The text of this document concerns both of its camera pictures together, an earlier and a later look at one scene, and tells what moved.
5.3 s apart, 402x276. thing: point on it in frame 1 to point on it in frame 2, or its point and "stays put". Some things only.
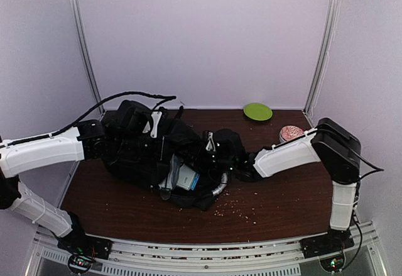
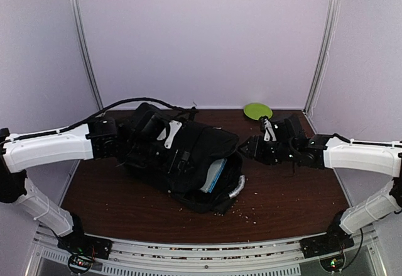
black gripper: [223, 144] to [269, 132]
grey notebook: [187, 178] to [214, 172]
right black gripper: [198, 161] to [255, 150]
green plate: [257, 111] stays put
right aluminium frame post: [319, 74] stays put
